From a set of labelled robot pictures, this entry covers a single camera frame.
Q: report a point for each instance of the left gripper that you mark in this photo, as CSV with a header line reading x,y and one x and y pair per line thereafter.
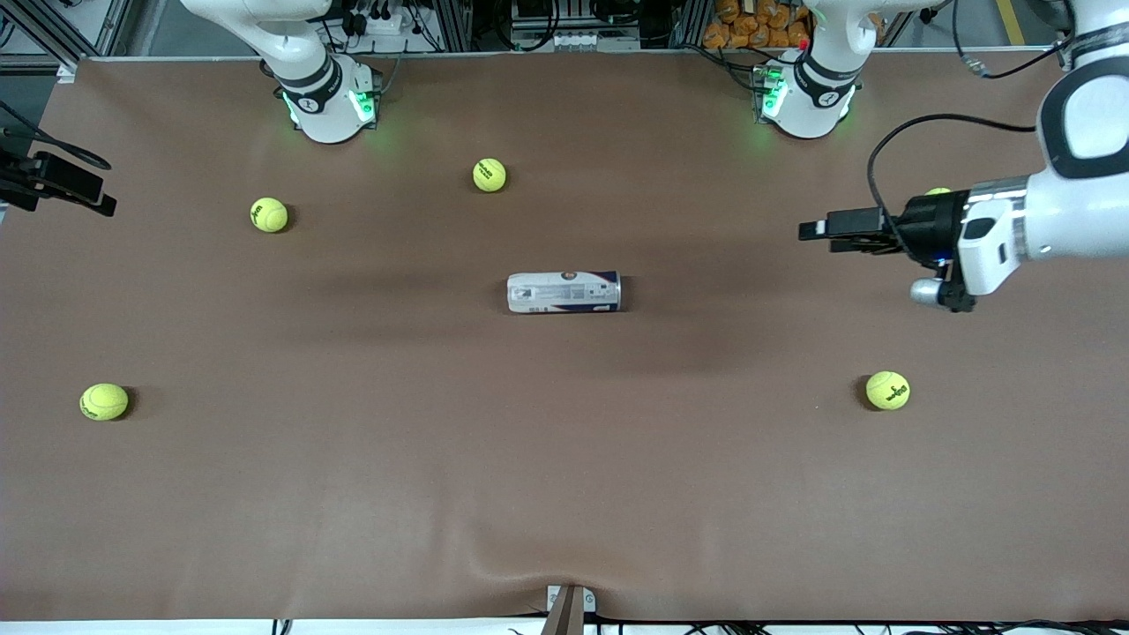
x,y
935,220

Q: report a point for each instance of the clear Wilson tennis ball can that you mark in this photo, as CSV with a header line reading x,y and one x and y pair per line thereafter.
x,y
564,293

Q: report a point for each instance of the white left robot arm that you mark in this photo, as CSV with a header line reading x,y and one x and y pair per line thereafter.
x,y
1085,212

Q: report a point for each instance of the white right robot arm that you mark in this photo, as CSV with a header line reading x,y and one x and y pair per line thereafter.
x,y
326,115

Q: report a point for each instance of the green-lit control board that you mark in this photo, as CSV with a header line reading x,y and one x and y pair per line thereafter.
x,y
363,101
769,93

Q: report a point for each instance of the orange snack packets pile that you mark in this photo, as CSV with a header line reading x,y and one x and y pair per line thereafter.
x,y
750,22

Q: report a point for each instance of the white power strip with plugs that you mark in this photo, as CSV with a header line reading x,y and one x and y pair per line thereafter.
x,y
379,22

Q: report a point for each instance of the brown table cover mat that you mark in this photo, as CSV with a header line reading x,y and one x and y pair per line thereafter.
x,y
353,494

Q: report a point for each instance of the silver corner bracket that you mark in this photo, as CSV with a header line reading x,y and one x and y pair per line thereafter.
x,y
67,72

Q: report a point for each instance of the aluminium frame strut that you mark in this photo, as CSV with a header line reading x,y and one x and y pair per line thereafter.
x,y
119,26
1087,26

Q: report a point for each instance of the silver metal clamp bracket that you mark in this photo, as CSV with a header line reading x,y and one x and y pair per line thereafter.
x,y
589,601

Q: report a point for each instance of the brown wooden post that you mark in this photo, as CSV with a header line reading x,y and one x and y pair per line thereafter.
x,y
564,617

